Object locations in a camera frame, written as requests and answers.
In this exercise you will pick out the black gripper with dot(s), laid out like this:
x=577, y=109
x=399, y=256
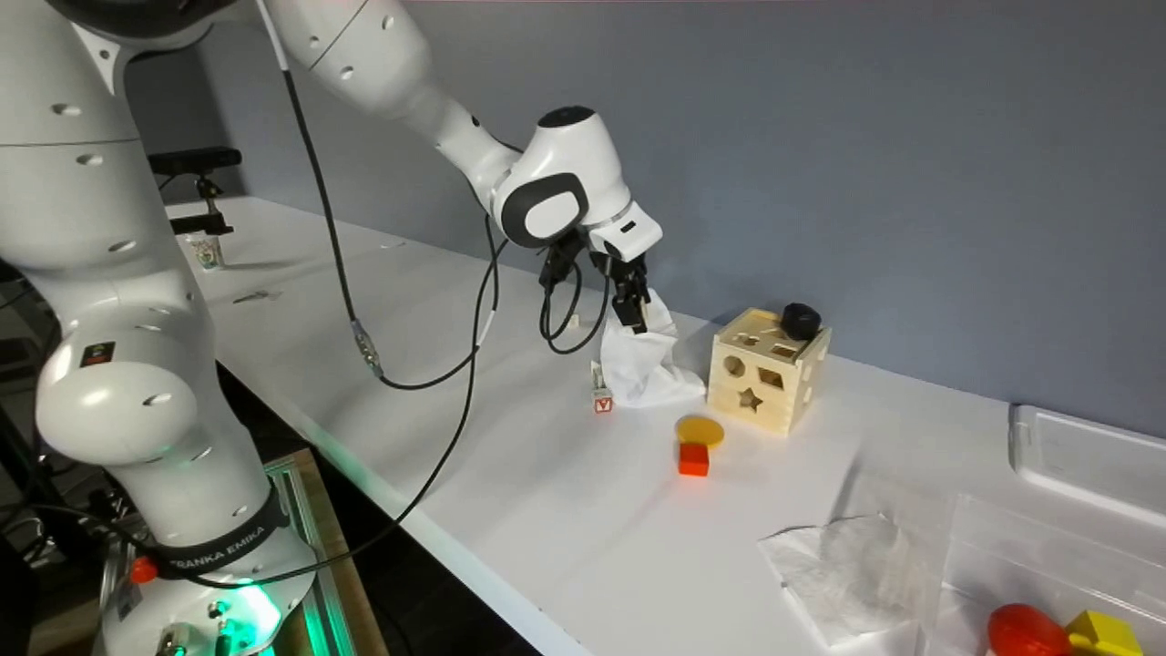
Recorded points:
x=629, y=273

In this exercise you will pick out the white plastic bag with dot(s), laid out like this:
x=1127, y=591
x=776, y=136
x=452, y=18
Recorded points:
x=657, y=366

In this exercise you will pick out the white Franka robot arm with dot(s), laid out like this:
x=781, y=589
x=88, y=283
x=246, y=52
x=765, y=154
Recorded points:
x=94, y=241

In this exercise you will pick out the yellow wooden disc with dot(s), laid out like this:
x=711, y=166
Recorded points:
x=699, y=427

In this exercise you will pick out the wooden shape sorter box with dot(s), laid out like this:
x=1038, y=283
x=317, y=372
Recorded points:
x=765, y=387

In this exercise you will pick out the red wooden pentagon block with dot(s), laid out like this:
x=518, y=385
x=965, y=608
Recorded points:
x=692, y=461

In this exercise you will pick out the black round cap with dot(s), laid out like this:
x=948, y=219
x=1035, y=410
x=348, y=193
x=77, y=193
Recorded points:
x=800, y=324

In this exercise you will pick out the crumpled clear plastic bag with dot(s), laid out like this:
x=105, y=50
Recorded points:
x=850, y=559

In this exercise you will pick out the clear plastic tray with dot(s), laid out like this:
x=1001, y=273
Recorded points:
x=1087, y=456

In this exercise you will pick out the clear bag with coloured shapes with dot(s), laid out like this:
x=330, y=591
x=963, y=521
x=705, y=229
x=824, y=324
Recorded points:
x=1058, y=570

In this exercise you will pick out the red toy shape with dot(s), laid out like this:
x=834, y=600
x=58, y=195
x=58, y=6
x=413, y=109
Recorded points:
x=1024, y=631

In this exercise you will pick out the yellow toy shape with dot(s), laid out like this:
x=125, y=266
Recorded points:
x=1103, y=636

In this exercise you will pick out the wooden platform frame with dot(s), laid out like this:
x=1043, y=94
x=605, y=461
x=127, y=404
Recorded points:
x=330, y=523

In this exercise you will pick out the black camera on stand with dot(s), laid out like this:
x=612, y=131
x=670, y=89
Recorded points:
x=200, y=160

